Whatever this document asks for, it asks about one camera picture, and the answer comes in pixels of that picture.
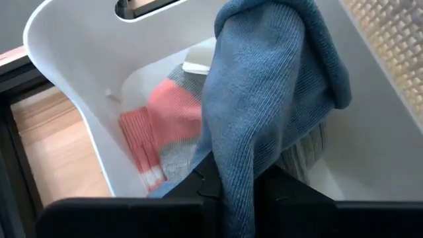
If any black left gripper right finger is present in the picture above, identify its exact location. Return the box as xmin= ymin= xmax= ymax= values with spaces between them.
xmin=256 ymin=165 xmax=336 ymax=202

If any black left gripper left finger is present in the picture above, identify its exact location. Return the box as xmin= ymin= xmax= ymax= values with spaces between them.
xmin=165 ymin=153 xmax=225 ymax=199

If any ribbed grey sock pink cuff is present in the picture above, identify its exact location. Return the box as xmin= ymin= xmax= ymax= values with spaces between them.
xmin=118 ymin=107 xmax=330 ymax=194

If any grey knit sock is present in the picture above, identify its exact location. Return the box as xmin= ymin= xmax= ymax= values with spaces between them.
xmin=147 ymin=64 xmax=212 ymax=182

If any blue sock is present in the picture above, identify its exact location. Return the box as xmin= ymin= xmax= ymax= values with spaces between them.
xmin=147 ymin=0 xmax=353 ymax=238

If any white card tag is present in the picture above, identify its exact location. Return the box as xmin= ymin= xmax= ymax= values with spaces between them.
xmin=182 ymin=42 xmax=216 ymax=75

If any small white plastic bin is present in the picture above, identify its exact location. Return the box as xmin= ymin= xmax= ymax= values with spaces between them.
xmin=22 ymin=0 xmax=423 ymax=203

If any large white perforated laundry basket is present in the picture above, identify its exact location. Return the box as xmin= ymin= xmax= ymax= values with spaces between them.
xmin=339 ymin=0 xmax=423 ymax=124

